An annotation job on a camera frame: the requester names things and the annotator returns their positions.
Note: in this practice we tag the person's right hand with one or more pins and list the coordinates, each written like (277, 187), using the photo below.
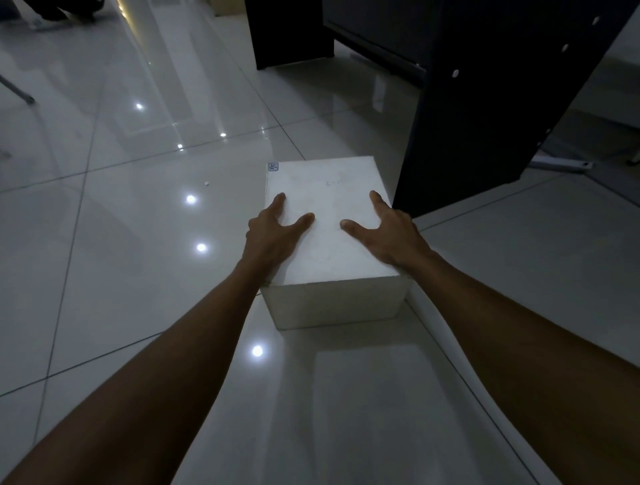
(395, 240)

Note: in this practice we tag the person's left hand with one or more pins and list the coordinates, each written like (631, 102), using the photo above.
(270, 240)

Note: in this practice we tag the person's right thumb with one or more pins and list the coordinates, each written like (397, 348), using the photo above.
(356, 231)

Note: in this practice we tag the person's left thumb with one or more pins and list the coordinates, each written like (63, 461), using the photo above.
(301, 224)

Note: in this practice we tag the white rectangular box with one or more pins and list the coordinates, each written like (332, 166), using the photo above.
(330, 280)

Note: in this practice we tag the person's right forearm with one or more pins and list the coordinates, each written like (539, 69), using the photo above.
(530, 369)

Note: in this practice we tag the person's left forearm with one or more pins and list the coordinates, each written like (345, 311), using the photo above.
(145, 379)

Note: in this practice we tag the dark desk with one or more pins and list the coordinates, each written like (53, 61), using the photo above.
(480, 85)

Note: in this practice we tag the white power strip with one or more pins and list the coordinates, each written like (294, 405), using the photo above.
(560, 163)

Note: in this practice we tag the metal chair leg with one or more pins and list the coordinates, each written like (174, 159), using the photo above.
(17, 91)

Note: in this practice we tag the dark chair base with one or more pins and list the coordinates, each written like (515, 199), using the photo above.
(65, 9)

